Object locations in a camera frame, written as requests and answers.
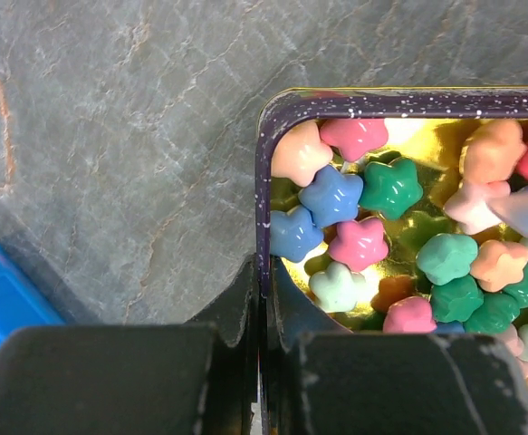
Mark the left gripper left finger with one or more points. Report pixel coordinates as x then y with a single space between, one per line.
198 377

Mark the gold tin of star candies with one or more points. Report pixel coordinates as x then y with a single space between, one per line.
375 200

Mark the blue plastic bin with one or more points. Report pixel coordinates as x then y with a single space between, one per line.
5 294

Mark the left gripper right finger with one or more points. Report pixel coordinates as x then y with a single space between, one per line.
325 379

